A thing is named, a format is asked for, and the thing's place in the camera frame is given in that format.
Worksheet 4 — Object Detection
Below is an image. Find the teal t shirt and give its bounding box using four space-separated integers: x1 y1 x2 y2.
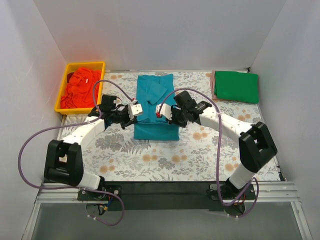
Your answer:
133 74 180 141

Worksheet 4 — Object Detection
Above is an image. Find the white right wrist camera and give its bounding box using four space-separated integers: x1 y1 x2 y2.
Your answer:
155 103 172 120

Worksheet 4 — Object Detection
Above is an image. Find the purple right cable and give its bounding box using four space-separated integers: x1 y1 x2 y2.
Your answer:
156 88 260 219

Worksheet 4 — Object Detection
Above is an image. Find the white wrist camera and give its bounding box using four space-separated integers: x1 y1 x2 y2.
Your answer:
128 103 143 120
155 103 172 120

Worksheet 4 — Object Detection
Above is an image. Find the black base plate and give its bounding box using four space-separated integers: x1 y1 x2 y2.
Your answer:
76 181 257 212

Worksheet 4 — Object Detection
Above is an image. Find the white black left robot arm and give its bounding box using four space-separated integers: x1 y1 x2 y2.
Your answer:
44 94 137 200

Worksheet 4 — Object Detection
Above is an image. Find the purple cable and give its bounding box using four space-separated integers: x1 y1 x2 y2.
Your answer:
156 88 260 219
17 80 139 227

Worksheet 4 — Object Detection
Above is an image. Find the orange t shirt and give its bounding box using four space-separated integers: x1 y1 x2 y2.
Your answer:
60 67 102 109

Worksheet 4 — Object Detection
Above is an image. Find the folded green t shirt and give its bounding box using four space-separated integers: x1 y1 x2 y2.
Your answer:
214 71 260 104

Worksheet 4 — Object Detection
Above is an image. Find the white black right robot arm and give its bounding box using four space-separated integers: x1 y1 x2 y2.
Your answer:
168 90 278 199

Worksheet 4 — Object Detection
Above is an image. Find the folded pink t shirt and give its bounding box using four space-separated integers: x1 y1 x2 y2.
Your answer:
210 70 218 100

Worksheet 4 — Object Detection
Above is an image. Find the yellow plastic bin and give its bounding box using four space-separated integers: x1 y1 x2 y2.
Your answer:
54 61 105 115

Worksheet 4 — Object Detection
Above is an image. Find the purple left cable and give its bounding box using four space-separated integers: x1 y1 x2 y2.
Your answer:
17 80 139 227

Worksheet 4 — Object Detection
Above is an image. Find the aluminium frame rail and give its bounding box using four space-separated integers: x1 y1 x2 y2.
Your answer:
23 181 312 240

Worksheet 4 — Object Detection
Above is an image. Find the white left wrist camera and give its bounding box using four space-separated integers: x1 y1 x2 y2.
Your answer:
128 103 143 120

